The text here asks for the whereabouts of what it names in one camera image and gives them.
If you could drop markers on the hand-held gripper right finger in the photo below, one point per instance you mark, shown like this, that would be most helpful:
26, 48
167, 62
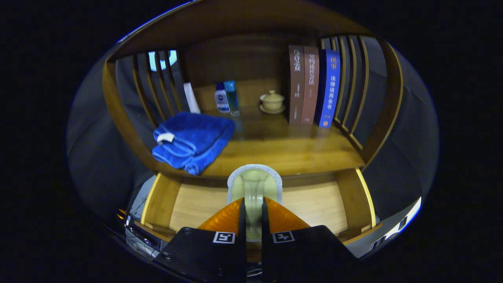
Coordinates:
265, 243

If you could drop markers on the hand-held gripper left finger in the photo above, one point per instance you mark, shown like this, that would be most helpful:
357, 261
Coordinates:
243, 243

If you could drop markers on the wooden drawer with black knob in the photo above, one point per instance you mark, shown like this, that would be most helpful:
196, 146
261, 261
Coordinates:
196, 204

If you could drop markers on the wooden countertop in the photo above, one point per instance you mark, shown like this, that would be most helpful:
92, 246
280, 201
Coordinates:
275, 145

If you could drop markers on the wooden cabinet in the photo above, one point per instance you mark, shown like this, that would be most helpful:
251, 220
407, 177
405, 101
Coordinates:
235, 23

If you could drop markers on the folded blue towel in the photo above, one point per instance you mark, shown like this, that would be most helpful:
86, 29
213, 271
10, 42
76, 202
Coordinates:
192, 141

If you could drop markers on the beige saucer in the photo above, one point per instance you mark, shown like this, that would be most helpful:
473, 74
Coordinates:
272, 111

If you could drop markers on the beige lidded teacup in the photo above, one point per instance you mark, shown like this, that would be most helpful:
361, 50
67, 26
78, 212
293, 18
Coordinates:
272, 101

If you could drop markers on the white bottle with blue cap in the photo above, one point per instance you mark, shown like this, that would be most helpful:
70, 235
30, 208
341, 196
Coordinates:
221, 100

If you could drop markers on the teal bottle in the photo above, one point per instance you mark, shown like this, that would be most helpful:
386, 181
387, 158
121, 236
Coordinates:
232, 98

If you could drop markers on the white tube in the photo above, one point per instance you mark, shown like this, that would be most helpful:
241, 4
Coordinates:
191, 98

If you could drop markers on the dark brown book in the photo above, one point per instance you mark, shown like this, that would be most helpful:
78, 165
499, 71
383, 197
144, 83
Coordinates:
296, 86

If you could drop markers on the reddish brown book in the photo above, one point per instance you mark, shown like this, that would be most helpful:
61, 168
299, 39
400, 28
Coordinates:
310, 86

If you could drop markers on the blue book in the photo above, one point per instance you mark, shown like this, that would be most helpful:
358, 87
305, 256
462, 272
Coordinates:
331, 90

